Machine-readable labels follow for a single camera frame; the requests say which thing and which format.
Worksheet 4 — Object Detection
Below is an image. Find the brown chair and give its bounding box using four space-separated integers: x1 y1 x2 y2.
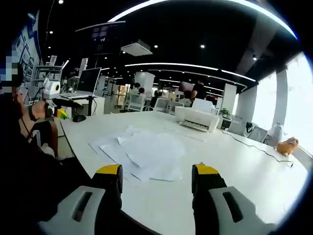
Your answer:
31 117 59 159

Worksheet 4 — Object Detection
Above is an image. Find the black wristband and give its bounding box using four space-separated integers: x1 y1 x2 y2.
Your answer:
27 105 38 121

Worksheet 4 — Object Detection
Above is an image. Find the pink screen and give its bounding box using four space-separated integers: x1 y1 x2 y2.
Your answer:
179 81 194 93

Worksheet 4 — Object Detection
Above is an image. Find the person's left hand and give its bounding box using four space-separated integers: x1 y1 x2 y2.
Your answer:
31 101 53 120

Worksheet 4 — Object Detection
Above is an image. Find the white printer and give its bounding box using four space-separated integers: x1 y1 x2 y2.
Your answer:
175 98 220 133

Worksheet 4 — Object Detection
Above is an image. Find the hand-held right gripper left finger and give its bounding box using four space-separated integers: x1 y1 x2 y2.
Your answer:
38 163 124 235

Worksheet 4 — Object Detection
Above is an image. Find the orange plush toy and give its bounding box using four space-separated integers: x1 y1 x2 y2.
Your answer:
277 137 299 156

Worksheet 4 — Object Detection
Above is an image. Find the computer monitor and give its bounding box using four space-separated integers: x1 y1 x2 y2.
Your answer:
60 67 102 100

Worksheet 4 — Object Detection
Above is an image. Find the ceiling air conditioner unit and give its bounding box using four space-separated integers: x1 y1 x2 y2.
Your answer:
120 40 154 56

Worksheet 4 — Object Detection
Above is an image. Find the grey metal shelf rack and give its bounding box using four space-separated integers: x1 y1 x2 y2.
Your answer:
31 64 63 103

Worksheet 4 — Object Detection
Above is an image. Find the white table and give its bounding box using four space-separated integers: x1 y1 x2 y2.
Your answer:
60 110 309 235

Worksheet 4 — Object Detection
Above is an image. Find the black power cable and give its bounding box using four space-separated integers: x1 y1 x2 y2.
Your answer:
221 129 294 168

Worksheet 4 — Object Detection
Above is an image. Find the flat white panel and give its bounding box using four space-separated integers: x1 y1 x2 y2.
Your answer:
166 126 208 142

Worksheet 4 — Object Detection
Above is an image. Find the white office chair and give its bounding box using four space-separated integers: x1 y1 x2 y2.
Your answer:
126 94 148 112
154 97 172 114

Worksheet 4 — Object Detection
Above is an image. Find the black laptop stand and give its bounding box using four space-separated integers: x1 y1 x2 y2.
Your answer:
52 95 98 116

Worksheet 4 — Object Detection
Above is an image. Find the grey office chair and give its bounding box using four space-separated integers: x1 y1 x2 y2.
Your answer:
247 126 269 143

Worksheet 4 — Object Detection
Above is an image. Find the stack of white printing papers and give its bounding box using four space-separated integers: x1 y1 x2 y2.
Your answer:
88 125 187 182

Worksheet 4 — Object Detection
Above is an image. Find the blue white wall poster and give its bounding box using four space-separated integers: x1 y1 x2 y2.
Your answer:
12 9 42 84

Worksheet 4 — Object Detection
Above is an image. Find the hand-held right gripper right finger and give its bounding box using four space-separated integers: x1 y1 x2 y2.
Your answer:
191 163 277 235

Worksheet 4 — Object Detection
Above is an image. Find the white round appliance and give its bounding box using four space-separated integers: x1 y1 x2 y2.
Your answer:
272 122 285 145

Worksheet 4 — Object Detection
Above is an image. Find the hanging ceiling screen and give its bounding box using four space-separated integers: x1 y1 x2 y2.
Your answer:
91 23 123 56

